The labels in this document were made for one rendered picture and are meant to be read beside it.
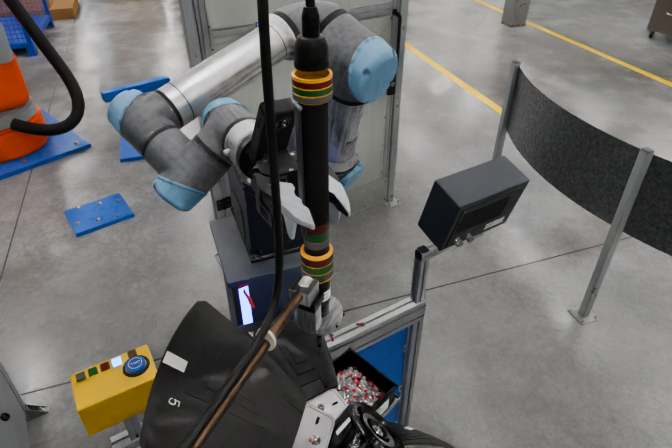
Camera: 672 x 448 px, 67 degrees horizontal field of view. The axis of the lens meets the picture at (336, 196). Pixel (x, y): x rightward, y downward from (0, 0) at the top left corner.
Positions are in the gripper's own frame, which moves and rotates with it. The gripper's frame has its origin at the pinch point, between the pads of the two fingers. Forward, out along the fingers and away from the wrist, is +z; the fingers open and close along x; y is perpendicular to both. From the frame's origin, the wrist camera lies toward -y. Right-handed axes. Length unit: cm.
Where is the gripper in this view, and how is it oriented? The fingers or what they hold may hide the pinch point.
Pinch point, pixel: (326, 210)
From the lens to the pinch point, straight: 60.2
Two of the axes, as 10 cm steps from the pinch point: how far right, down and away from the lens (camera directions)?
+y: 0.0, 8.3, 5.6
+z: 5.1, 4.8, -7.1
